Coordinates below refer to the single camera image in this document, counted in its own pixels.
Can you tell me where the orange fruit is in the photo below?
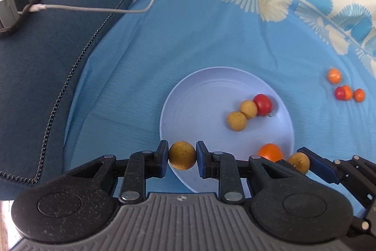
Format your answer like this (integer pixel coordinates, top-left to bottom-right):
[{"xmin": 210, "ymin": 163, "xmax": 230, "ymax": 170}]
[{"xmin": 258, "ymin": 143, "xmax": 284, "ymax": 162}]

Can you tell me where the large yellow-brown longan fruit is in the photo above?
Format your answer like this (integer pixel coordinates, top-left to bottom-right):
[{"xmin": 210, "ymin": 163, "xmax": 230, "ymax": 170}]
[{"xmin": 287, "ymin": 152, "xmax": 310, "ymax": 175}]

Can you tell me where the small tan longan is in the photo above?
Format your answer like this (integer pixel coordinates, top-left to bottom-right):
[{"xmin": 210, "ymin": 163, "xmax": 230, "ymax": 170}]
[
  {"xmin": 227, "ymin": 112, "xmax": 247, "ymax": 132},
  {"xmin": 239, "ymin": 100, "xmax": 258, "ymax": 120}
]

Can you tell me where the small orange kumquat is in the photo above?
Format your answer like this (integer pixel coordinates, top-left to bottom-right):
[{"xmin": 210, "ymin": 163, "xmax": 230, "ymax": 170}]
[
  {"xmin": 342, "ymin": 85, "xmax": 353, "ymax": 101},
  {"xmin": 327, "ymin": 68, "xmax": 342, "ymax": 84},
  {"xmin": 353, "ymin": 88, "xmax": 365, "ymax": 103}
]

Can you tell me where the red cherry tomato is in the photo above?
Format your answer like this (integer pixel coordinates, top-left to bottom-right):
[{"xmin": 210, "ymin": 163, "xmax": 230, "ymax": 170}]
[
  {"xmin": 253, "ymin": 94, "xmax": 273, "ymax": 117},
  {"xmin": 334, "ymin": 87, "xmax": 345, "ymax": 101}
]

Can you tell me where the small orange kumquat back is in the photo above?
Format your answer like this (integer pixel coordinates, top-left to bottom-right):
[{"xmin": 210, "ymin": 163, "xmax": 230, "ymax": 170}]
[{"xmin": 327, "ymin": 68, "xmax": 342, "ymax": 84}]

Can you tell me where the red cherry tomato on plate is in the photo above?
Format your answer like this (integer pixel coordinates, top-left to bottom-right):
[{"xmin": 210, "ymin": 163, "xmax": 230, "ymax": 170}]
[{"xmin": 253, "ymin": 94, "xmax": 273, "ymax": 117}]

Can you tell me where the light blue round plate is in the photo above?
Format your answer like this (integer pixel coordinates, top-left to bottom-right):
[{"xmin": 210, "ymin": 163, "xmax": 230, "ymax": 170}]
[{"xmin": 159, "ymin": 66, "xmax": 296, "ymax": 193}]

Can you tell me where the blue patterned bed sheet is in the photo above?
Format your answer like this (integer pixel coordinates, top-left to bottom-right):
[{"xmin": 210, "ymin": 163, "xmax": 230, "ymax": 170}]
[{"xmin": 63, "ymin": 0, "xmax": 375, "ymax": 170}]

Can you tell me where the blue sofa armrest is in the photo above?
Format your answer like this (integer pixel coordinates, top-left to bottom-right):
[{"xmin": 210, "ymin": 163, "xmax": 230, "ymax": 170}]
[{"xmin": 1, "ymin": 0, "xmax": 133, "ymax": 200}]

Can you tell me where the black smartphone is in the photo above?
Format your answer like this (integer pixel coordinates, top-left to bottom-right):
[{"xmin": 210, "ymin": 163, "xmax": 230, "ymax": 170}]
[{"xmin": 0, "ymin": 0, "xmax": 41, "ymax": 37}]

